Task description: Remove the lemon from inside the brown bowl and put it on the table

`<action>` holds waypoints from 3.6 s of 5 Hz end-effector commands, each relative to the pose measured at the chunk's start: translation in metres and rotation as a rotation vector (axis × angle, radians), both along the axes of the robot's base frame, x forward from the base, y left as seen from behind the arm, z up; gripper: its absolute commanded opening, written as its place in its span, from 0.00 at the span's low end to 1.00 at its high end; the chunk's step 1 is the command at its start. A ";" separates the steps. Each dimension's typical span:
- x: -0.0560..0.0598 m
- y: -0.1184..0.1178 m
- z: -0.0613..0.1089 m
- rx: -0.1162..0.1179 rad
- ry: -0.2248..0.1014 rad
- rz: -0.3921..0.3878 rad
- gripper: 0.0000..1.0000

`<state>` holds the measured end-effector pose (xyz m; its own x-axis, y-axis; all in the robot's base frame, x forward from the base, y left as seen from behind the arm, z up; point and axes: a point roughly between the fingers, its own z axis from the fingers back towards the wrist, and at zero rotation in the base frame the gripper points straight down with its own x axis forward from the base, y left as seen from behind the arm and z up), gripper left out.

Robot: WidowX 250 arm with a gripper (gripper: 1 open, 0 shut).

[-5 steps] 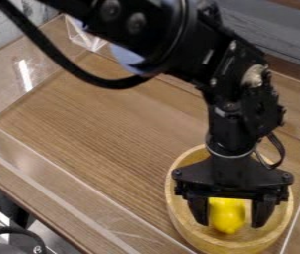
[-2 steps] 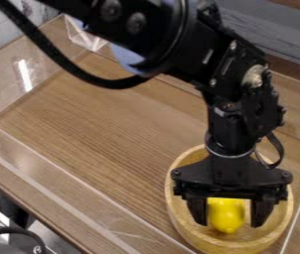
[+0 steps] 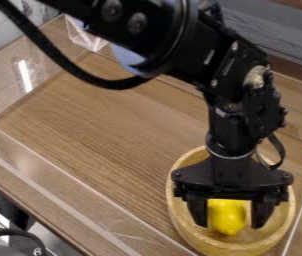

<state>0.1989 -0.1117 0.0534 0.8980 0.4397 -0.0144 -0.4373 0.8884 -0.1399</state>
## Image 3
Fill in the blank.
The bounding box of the black metal bracket with screw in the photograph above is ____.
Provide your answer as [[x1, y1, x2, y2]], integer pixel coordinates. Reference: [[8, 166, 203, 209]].
[[22, 234, 58, 256]]

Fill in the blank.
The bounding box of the clear acrylic tray wall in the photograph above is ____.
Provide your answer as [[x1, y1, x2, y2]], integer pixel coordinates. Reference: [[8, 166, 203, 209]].
[[0, 11, 302, 256]]

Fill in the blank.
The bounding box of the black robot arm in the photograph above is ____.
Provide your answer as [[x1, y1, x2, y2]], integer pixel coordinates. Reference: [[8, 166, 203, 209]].
[[42, 0, 294, 229]]

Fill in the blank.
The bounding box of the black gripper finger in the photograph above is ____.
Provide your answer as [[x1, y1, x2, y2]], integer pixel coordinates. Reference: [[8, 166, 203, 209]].
[[251, 201, 276, 229], [187, 198, 209, 228]]

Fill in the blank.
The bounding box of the clear acrylic corner bracket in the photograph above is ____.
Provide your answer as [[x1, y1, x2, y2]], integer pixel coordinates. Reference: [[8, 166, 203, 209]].
[[66, 15, 109, 52]]

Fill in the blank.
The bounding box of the yellow lemon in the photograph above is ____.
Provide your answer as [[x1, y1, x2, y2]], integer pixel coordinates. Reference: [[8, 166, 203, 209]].
[[209, 199, 247, 236]]

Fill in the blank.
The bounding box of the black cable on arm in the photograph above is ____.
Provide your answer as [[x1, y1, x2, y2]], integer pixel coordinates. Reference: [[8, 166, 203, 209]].
[[0, 0, 191, 91]]

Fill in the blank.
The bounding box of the black cable lower left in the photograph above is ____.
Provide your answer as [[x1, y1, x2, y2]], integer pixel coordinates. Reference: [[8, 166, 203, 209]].
[[0, 229, 48, 256]]

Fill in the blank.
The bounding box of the brown wooden bowl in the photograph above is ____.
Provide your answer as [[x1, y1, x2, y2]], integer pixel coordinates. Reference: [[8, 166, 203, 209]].
[[166, 146, 297, 256]]

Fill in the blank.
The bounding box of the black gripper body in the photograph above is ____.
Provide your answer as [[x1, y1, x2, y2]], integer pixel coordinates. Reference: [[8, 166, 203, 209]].
[[170, 134, 296, 205]]

